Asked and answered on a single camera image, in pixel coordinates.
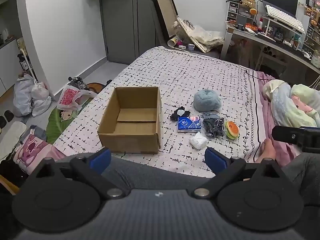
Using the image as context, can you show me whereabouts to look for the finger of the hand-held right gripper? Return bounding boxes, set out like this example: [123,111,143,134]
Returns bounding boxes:
[271,125,320,153]

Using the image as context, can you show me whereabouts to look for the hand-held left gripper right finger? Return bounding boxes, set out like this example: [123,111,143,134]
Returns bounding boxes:
[191,147,288,200]

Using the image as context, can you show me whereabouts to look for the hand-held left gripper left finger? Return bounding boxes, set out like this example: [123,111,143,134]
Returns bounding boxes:
[27,147,130,200]

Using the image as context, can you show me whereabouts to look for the white soft ball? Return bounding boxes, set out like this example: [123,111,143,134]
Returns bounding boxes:
[189,132,208,151]

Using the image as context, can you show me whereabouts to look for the clear bag of black items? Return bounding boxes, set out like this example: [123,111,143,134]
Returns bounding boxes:
[202,117,225,138]

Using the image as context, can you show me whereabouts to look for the burger plush toy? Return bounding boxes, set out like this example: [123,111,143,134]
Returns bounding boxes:
[224,120,240,139]

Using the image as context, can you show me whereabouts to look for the blue tissue packet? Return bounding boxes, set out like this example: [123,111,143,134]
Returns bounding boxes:
[176,116,202,132]

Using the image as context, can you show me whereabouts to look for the brown cardboard box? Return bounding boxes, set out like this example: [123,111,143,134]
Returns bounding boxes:
[97,86,162,154]

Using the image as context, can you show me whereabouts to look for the black scrunchie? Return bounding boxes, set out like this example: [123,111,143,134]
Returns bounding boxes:
[170,106,192,121]

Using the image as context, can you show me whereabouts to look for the light blue fluffy ball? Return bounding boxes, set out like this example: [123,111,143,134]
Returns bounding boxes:
[194,89,222,112]

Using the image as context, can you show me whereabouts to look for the person's bare foot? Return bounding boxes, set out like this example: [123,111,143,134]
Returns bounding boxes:
[254,138,277,164]

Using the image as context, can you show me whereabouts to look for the pastel quilt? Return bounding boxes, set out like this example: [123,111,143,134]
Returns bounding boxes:
[261,79,320,128]

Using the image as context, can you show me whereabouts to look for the pink bed sheet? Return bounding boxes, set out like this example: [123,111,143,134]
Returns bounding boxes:
[244,71,300,167]

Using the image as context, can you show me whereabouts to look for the person's right leg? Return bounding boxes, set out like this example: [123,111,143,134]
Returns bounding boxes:
[280,152,320,207]

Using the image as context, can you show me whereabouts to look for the person's leg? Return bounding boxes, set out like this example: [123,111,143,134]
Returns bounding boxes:
[280,152,320,207]
[101,155,215,189]

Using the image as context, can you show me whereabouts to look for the green floor mat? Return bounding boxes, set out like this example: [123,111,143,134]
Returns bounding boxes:
[46,97,95,144]

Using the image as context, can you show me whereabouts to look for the person's left leg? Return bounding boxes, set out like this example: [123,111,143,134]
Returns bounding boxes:
[101,155,215,189]

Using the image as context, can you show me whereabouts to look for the pink printed plastic bag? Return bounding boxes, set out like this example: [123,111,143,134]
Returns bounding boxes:
[57,84,98,111]

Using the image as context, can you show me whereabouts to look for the pink cushion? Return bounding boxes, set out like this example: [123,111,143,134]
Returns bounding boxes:
[12,133,54,175]

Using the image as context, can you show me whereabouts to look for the folded jeans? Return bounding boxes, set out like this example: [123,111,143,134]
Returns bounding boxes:
[21,124,47,142]

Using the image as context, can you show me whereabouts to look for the brown round object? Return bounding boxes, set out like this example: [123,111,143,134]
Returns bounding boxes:
[86,82,106,93]

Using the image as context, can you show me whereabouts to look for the black shoes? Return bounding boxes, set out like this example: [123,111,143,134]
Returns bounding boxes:
[68,76,87,90]

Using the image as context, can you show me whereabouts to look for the white floor pad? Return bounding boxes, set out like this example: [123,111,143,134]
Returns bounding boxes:
[0,121,27,161]

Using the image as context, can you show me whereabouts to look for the grey desk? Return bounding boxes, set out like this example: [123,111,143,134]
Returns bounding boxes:
[220,21,320,83]

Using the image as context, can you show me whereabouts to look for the white plastic bags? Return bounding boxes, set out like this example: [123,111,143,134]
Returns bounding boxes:
[13,74,52,117]

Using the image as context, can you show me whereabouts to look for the black slippers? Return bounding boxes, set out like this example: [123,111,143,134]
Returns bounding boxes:
[0,110,15,128]

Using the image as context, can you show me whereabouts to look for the white monitor riser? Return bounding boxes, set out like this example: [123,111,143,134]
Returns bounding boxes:
[261,15,305,43]

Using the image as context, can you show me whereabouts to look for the white keyboard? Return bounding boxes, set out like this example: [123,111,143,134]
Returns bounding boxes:
[265,4,306,34]

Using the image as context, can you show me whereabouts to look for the black bottle white label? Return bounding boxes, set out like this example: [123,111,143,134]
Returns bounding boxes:
[17,53,32,73]

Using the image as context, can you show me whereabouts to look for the beige tote bag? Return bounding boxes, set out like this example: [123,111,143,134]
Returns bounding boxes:
[176,17,225,53]

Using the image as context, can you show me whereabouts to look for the small drawer organizer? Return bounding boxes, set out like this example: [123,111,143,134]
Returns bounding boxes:
[226,1,251,23]

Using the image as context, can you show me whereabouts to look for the grey door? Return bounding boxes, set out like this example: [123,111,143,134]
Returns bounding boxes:
[99,0,163,65]

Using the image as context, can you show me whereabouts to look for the black cable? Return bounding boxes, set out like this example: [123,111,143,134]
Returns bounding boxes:
[244,70,274,81]

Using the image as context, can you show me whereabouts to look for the black picture frame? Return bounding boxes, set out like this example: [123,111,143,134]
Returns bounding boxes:
[149,0,179,41]

